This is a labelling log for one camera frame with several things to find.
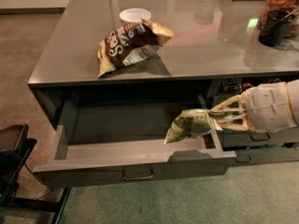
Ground right bottom grey drawer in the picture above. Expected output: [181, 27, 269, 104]
[233, 147, 299, 166]

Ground black mesh cup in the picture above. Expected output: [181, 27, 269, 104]
[259, 10, 295, 47]

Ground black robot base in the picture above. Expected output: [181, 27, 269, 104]
[0, 124, 71, 224]

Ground brown yellow chip bag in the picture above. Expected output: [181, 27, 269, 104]
[97, 20, 174, 77]

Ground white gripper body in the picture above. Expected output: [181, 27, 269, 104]
[241, 81, 296, 133]

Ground open grey top drawer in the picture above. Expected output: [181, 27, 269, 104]
[34, 96, 236, 188]

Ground right middle grey drawer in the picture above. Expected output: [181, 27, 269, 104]
[217, 127, 299, 147]

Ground snack bags in shelf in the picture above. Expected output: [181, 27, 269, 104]
[221, 77, 281, 94]

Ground green jalapeno chip bag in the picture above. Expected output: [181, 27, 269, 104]
[164, 109, 221, 144]

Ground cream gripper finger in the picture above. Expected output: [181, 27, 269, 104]
[212, 112, 249, 131]
[210, 95, 245, 114]

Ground glass jar of snacks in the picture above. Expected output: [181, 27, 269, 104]
[257, 0, 299, 38]

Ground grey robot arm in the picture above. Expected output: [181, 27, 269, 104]
[209, 80, 299, 133]

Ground metal drawer handle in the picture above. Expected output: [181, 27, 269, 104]
[122, 169, 153, 181]

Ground grey cabinet counter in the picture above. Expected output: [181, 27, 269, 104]
[26, 0, 299, 189]

